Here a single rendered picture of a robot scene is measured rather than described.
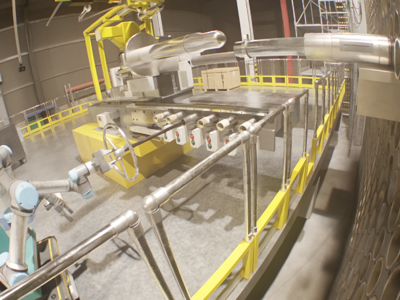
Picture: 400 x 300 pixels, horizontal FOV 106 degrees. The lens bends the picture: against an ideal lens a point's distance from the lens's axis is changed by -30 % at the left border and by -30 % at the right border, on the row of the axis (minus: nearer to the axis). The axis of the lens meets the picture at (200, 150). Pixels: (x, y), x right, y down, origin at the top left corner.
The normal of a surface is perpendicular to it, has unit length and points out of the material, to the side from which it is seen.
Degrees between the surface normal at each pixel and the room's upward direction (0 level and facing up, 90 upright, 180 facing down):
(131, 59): 90
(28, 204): 85
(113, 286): 0
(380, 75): 90
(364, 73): 90
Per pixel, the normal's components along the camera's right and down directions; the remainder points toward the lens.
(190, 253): -0.14, -0.90
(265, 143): -0.64, 0.40
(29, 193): 0.94, -0.09
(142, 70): 0.76, 0.17
